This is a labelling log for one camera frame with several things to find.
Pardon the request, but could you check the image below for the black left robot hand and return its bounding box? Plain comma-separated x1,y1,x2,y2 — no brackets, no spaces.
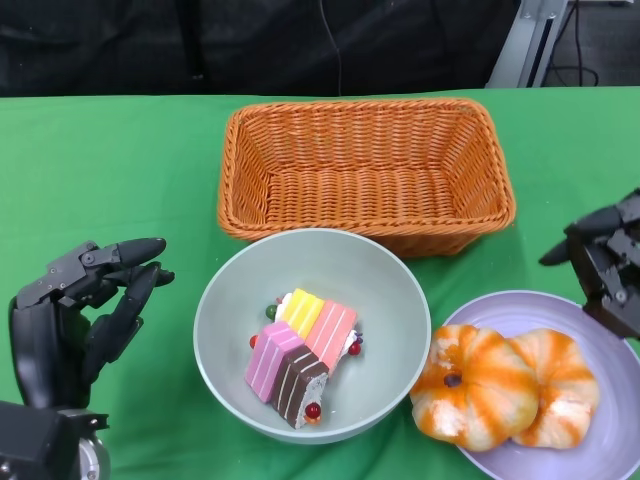
7,237,176,410

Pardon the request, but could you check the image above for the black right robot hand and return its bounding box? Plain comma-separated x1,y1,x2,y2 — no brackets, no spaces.
538,188,640,341

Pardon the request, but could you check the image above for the orange swirl doughnut bread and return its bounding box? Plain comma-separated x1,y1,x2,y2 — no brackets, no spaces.
507,328,600,448

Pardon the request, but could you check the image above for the orange swirl bread pink piece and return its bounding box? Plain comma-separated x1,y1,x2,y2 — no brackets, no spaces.
409,324,544,454

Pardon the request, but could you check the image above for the pink striped chocolate cake slice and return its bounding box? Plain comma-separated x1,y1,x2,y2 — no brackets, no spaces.
244,321,331,430

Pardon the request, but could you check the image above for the pale grey-green bowl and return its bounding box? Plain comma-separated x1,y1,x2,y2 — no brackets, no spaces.
193,228,433,446

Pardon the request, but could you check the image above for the small yellow cream cake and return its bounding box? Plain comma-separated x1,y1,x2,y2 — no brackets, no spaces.
264,288,364,371

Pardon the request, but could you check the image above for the white round plate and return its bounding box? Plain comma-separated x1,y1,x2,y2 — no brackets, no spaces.
442,290,640,480

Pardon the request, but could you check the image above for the orange wicker basket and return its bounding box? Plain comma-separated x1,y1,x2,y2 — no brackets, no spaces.
217,97,518,259

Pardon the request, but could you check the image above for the black curtain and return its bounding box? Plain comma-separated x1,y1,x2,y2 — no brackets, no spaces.
0,0,521,99

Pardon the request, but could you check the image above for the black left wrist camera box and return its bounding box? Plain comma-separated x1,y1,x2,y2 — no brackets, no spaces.
0,399,81,480

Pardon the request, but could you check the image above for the grey aluminium frame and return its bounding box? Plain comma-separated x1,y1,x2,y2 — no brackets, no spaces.
487,0,571,90

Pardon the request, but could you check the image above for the black floor cable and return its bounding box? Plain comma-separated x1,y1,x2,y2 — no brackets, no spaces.
544,0,600,87

